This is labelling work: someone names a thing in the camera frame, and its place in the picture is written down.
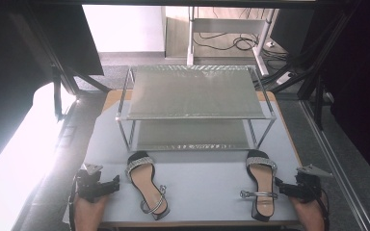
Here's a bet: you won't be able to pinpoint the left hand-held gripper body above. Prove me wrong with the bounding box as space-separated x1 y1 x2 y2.
73 163 111 204

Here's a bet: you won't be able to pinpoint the black sandal with rhinestone straps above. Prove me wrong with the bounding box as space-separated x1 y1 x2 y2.
239 149 279 223
125 151 171 221

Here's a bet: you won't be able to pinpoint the black floor cables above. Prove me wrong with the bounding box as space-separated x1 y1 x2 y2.
194 8 292 64

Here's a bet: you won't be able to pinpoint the white metal desk frame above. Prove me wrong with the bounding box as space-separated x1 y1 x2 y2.
186 6 277 77

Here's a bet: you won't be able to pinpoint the black metal stand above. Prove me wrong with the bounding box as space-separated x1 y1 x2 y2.
18 13 112 122
253 0 364 131

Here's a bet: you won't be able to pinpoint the person's left hand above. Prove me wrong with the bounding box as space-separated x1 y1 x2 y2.
72 192 110 231

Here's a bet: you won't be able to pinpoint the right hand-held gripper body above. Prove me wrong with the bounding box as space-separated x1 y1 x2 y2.
293 164 333 204

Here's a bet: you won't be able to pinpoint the person's right hand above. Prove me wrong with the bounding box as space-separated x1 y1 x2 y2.
288 195 328 231

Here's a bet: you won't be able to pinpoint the dark monitor panel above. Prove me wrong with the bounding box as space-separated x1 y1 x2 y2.
269 8 316 56

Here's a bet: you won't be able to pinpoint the two-tier metal shoe rack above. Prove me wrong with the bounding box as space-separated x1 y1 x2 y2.
115 64 278 152

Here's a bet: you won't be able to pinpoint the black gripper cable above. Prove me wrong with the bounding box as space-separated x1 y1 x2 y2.
319 187 331 231

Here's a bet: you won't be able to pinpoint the white power strip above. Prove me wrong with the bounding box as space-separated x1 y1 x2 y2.
275 71 296 87

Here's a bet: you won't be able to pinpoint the aluminium rail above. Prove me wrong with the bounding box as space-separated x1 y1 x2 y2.
300 99 370 231

